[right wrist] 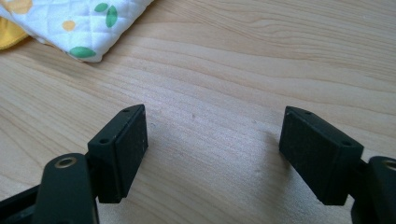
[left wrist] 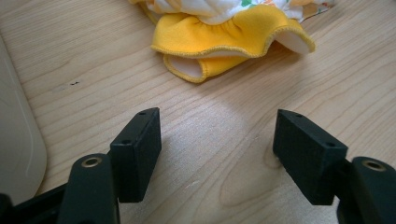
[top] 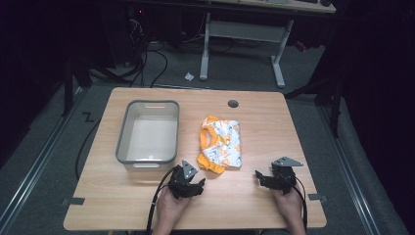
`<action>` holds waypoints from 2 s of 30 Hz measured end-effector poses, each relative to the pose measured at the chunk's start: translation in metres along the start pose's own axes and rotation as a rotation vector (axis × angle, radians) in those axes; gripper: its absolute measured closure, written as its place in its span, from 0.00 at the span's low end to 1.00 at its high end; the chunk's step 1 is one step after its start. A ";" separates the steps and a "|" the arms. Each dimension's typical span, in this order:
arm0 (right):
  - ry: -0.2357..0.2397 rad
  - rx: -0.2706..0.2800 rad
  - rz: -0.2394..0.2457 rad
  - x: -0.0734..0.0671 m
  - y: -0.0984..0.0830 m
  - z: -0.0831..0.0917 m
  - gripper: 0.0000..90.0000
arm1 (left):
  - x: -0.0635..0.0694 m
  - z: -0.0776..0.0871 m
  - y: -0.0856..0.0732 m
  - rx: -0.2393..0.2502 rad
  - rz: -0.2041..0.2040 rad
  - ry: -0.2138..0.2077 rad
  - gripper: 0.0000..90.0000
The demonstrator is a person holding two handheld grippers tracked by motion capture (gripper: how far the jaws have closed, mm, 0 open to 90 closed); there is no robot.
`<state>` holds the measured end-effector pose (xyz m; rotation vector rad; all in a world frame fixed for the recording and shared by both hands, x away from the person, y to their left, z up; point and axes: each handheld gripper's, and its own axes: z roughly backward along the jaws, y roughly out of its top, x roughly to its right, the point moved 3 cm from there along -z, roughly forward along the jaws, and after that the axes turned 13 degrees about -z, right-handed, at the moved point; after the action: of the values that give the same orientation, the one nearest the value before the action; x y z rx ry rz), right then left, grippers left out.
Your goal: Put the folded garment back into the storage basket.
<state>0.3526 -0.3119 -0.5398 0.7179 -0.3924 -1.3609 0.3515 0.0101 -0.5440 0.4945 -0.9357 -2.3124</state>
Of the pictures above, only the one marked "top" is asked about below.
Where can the person's right hand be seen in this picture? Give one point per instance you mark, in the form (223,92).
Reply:
(288,205)

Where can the white desk frame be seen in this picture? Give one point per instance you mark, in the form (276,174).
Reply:
(248,32)

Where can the grey-rimmed white plastic bin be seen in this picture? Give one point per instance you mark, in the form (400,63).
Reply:
(149,133)

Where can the orange and white patterned garment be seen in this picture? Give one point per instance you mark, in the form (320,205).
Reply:
(221,143)

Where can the grey tape strip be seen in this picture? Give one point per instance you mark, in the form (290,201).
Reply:
(317,197)
(74,201)

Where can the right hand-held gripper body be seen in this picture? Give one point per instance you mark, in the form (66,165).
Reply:
(283,176)

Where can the person's left hand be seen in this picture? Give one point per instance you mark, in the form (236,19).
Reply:
(170,205)

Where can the black metal stand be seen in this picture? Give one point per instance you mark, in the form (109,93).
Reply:
(329,98)
(72,81)

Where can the red object under desk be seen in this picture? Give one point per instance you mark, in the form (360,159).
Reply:
(300,46)

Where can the crumpled white paper scrap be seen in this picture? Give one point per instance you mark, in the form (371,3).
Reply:
(189,76)

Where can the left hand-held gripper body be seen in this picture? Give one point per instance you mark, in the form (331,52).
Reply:
(181,181)

